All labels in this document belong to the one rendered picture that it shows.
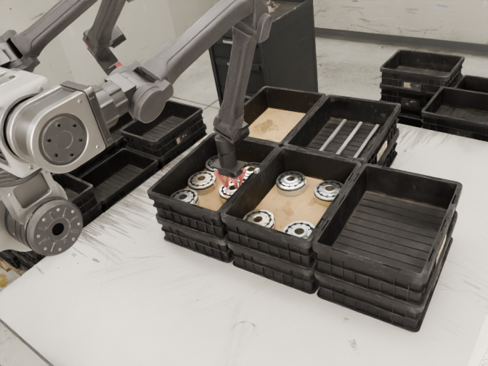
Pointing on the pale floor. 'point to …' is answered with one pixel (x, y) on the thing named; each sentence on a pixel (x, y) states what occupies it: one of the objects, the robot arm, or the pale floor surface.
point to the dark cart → (276, 52)
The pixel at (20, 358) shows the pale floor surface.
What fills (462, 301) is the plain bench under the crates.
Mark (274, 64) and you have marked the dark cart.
